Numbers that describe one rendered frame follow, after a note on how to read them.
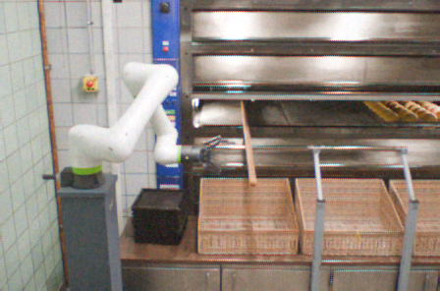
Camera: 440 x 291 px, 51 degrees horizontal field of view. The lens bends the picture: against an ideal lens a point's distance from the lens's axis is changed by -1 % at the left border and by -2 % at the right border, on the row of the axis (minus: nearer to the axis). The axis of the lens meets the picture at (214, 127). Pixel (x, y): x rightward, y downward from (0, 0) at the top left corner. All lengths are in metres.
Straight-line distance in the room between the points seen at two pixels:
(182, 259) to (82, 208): 0.84
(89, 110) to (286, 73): 1.23
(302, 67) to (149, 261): 1.43
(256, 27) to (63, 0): 1.15
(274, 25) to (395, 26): 0.71
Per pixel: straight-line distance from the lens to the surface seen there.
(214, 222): 3.02
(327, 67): 2.92
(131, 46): 2.90
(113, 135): 1.85
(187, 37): 2.85
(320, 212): 2.51
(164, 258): 2.69
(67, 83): 3.03
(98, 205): 1.99
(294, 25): 2.86
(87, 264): 2.14
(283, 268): 2.71
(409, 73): 3.05
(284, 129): 2.95
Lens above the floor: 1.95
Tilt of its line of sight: 15 degrees down
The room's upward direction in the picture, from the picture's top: straight up
